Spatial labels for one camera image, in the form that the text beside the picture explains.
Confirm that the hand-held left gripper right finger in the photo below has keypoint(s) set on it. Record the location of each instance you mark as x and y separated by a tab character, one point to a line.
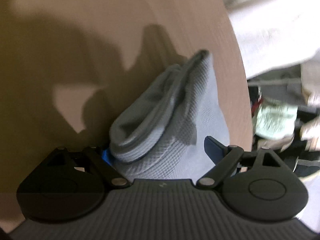
215	148

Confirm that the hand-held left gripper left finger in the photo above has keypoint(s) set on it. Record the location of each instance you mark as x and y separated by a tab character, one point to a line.
107	156

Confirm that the grey shirt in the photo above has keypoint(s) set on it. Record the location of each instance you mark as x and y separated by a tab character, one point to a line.
175	120

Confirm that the dark clothes pile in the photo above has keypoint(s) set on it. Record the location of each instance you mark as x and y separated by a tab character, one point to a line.
305	160

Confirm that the pale green cloth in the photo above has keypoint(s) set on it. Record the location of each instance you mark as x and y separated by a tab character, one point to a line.
275	120

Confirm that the beige cloth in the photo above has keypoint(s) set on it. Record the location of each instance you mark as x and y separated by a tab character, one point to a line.
311	82

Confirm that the white blanket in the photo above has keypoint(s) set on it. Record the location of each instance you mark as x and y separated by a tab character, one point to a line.
270	22

